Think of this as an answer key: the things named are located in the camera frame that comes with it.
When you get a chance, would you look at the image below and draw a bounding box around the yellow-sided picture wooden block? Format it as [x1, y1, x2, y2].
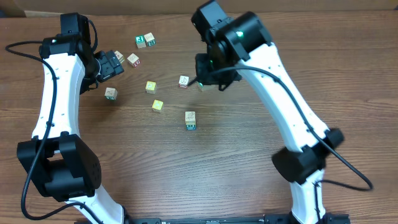
[185, 111, 196, 124]

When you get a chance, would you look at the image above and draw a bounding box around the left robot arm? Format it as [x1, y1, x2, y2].
[17, 31, 132, 223]

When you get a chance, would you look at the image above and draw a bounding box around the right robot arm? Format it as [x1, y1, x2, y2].
[191, 9, 343, 223]

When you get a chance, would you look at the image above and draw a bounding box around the small plain wooden block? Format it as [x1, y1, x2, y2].
[114, 50, 125, 63]

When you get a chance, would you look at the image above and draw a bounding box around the green number four block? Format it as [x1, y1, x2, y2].
[198, 82, 216, 91]

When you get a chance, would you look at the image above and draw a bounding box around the red U wooden block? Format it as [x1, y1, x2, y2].
[127, 53, 141, 68]

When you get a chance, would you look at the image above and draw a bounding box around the red-sided wooden block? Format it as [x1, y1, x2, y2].
[178, 75, 189, 88]

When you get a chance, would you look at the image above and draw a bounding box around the teal-sided picture wooden block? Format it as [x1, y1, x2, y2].
[104, 87, 118, 100]

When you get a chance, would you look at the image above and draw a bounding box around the green letter wooden block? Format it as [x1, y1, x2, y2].
[135, 35, 146, 49]

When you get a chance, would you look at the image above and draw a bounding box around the yellow umbrella wooden block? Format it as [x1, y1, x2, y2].
[146, 81, 157, 94]

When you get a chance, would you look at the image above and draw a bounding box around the green R wooden block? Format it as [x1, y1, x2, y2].
[144, 32, 156, 47]

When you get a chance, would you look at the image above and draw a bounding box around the yellow number two block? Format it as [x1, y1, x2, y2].
[152, 100, 164, 113]

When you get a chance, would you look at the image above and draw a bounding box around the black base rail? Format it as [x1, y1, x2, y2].
[74, 213, 351, 224]

